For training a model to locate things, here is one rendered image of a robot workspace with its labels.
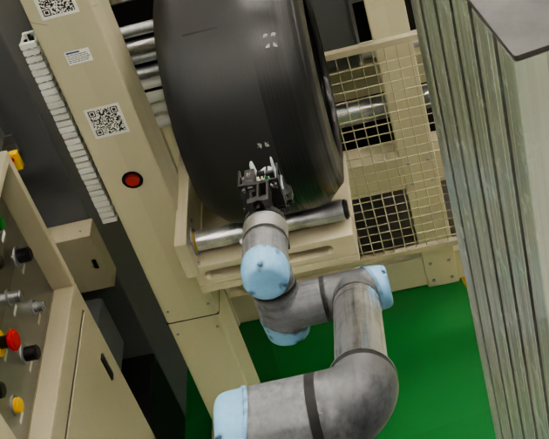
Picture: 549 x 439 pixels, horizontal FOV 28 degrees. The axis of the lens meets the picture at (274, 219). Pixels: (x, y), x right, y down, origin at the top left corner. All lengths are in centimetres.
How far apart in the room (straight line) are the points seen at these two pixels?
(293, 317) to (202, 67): 54
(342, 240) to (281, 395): 98
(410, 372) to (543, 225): 245
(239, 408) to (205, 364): 135
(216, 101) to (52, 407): 67
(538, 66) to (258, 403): 81
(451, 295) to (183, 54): 156
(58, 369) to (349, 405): 99
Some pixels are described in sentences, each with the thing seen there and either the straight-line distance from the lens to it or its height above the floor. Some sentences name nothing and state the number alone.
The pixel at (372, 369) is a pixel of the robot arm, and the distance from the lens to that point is 143.
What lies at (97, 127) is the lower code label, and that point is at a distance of 229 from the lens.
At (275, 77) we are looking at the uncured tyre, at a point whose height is 132.
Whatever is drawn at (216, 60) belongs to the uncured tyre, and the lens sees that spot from 205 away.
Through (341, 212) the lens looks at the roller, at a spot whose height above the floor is 91.
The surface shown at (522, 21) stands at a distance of 70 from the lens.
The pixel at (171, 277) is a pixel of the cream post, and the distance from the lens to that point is 255.
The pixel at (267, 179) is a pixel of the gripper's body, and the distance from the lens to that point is 185.
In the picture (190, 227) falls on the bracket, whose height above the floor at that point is 93.
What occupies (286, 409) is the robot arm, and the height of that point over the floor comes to 136.
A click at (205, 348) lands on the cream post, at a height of 51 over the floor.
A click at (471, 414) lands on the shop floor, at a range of 307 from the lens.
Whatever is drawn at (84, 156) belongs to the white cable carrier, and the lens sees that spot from 235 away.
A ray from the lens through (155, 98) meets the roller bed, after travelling 271.
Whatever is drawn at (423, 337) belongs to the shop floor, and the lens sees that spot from 327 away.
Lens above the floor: 240
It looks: 39 degrees down
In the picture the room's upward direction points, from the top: 19 degrees counter-clockwise
